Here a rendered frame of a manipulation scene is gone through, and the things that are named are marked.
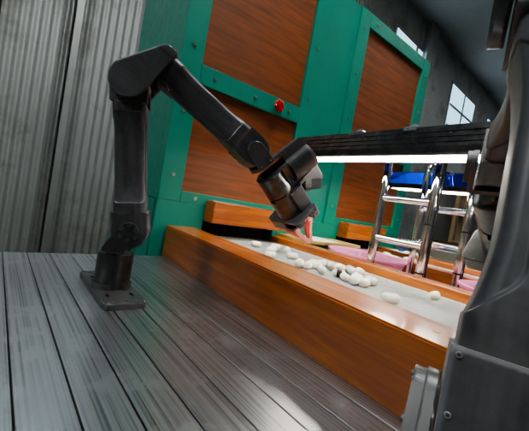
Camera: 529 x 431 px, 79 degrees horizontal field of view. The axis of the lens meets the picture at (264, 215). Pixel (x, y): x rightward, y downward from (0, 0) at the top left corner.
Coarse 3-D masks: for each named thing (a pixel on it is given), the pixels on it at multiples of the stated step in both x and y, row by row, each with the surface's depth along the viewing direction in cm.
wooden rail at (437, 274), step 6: (414, 264) 112; (402, 270) 115; (426, 270) 108; (432, 270) 107; (438, 270) 105; (444, 270) 107; (426, 276) 108; (432, 276) 107; (438, 276) 105; (444, 276) 104; (450, 276) 102; (468, 276) 102; (444, 282) 103; (450, 282) 102
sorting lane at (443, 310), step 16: (240, 240) 111; (256, 240) 118; (304, 256) 101; (352, 288) 66; (368, 288) 69; (384, 288) 72; (400, 288) 75; (416, 288) 78; (400, 304) 59; (416, 304) 62; (432, 304) 64; (448, 304) 67; (464, 304) 69; (448, 320) 54
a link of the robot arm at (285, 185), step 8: (280, 160) 66; (272, 168) 65; (280, 168) 64; (288, 168) 65; (264, 176) 65; (272, 176) 64; (280, 176) 64; (288, 176) 68; (264, 184) 64; (272, 184) 64; (280, 184) 64; (288, 184) 66; (264, 192) 67; (272, 192) 65; (280, 192) 65; (272, 200) 67
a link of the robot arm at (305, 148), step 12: (252, 144) 61; (288, 144) 67; (300, 144) 66; (252, 156) 61; (264, 156) 62; (276, 156) 64; (288, 156) 65; (300, 156) 65; (312, 156) 65; (252, 168) 69; (264, 168) 62; (300, 168) 65
